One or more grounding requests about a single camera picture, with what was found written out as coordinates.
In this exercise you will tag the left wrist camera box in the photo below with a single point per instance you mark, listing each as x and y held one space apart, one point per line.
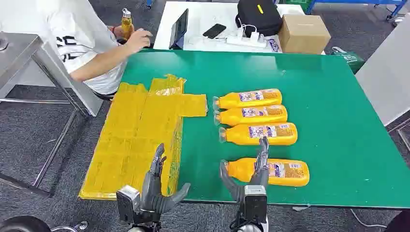
127 203

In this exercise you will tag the small blue white packet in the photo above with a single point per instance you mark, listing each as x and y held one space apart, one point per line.
274 45

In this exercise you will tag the blue metal frame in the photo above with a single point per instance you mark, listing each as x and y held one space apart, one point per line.
352 2

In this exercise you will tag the orange drink bottle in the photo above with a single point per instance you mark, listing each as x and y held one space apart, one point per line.
240 135
234 100
234 117
243 169

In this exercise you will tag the small clear drink bottle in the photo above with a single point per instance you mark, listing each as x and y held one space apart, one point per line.
127 24

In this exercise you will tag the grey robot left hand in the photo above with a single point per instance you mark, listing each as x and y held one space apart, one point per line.
150 195

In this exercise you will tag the black tablet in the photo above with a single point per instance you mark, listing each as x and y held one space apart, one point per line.
178 28

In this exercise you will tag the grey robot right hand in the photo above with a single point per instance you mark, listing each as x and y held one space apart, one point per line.
262 160

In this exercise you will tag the green shopping bag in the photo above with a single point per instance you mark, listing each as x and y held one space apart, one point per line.
350 59

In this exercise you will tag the steel table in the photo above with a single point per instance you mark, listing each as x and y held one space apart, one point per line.
19 54

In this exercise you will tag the black smartphone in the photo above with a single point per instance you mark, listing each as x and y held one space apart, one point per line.
214 31

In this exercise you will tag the person's right hand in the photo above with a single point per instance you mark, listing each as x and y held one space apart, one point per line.
139 38

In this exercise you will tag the white table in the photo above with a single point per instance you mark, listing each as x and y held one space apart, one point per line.
208 16

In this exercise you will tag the green table mat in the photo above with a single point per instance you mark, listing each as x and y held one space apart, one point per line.
336 128

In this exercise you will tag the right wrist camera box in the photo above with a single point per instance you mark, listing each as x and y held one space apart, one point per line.
255 205

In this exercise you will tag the cardboard box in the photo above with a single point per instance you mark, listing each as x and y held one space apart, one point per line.
302 35

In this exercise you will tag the person's left hand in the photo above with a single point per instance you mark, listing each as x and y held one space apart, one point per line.
117 32

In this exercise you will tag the white power strip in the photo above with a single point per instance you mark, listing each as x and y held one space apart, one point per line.
245 41

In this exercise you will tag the person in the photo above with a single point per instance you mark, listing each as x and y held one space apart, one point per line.
83 28

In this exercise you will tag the black bag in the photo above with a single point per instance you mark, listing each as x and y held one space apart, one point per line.
259 19

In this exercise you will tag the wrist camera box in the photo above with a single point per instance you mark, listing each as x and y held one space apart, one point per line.
127 203
255 205

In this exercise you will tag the pale grey side table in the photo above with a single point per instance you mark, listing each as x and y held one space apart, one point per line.
387 80

